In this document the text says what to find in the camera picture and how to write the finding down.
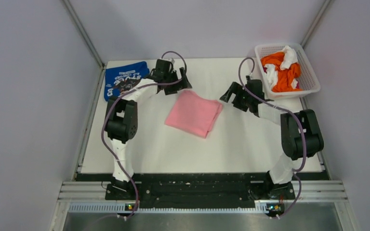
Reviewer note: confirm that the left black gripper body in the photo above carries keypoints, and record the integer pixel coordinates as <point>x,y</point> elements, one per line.
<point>171,76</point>

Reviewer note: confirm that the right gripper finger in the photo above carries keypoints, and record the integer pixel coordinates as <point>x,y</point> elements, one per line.
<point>236,89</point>
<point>227,95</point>

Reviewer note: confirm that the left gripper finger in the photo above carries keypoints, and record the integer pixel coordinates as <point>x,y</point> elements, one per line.
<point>172,89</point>
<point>184,83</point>

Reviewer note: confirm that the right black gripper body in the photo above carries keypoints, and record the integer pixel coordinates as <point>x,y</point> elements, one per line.
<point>242,102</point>

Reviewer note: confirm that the pink t-shirt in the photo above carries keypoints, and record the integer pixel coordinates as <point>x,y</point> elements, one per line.
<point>194,114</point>

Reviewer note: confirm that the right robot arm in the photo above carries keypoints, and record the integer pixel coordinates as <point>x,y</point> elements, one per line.
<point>301,137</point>

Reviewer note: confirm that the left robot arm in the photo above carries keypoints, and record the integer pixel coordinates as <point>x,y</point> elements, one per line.
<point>121,119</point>

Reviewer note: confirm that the folded blue graphic t-shirt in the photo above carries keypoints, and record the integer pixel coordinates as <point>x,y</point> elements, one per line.
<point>123,78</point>

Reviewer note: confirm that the orange t-shirt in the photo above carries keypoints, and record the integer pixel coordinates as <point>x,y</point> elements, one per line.
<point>281,80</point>

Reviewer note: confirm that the white t-shirt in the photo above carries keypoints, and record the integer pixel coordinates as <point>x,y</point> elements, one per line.
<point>290,57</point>

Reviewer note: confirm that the white plastic basket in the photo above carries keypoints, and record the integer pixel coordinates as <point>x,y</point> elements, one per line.
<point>308,81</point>

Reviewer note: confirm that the aluminium frame rail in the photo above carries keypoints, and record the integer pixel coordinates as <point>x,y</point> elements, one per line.
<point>82,32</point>

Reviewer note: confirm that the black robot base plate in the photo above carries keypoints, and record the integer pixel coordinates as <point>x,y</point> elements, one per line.
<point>203,191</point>

